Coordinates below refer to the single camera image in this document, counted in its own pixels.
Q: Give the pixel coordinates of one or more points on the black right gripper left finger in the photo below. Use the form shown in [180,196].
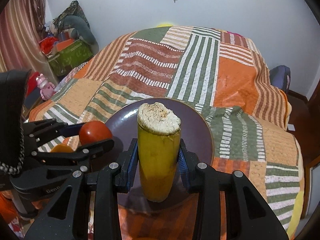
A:
[66,216]

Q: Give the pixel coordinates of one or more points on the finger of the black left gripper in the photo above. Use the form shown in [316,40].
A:
[83,153]
[50,129]

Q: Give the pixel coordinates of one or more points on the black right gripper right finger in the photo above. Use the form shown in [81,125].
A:
[228,199]

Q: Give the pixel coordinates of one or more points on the large orange with sticker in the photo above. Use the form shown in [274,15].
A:
[61,148]

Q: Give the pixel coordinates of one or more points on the red tomato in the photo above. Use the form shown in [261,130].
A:
[94,131]

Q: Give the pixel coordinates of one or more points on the yellow sugarcane piece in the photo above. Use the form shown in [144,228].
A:
[159,134]

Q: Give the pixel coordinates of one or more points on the pink toy figure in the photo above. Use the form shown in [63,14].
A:
[47,89]

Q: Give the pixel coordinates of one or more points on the red box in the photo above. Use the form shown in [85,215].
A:
[32,83]

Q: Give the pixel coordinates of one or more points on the green cardboard box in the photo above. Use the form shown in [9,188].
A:
[69,58]

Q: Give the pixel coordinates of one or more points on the dark purple plate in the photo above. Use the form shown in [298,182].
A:
[195,133]

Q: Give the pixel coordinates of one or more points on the striped pink curtain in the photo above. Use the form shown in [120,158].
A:
[22,28]

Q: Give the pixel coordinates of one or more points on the patchwork striped bedspread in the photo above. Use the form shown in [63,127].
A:
[221,75]

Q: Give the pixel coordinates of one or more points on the yellow pillow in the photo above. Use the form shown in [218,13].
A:
[164,25]

